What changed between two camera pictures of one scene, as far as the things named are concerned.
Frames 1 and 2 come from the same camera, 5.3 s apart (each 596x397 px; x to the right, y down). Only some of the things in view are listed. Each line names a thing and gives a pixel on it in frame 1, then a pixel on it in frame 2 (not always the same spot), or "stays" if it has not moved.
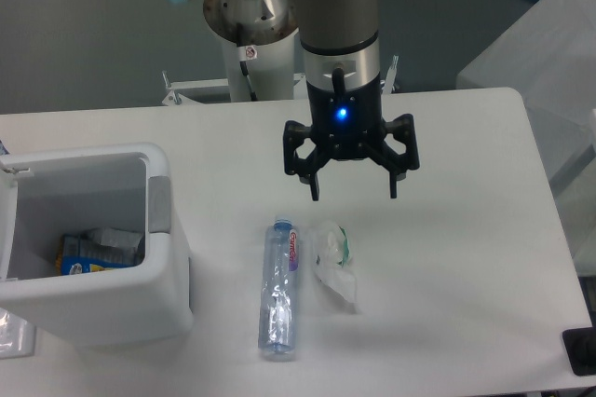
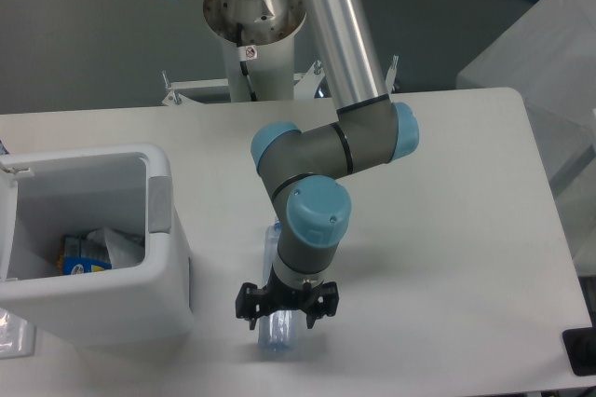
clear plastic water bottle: (277, 311) stays
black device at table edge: (580, 346) stays
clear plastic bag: (17, 336) stays
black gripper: (350, 125) -> (320, 300)
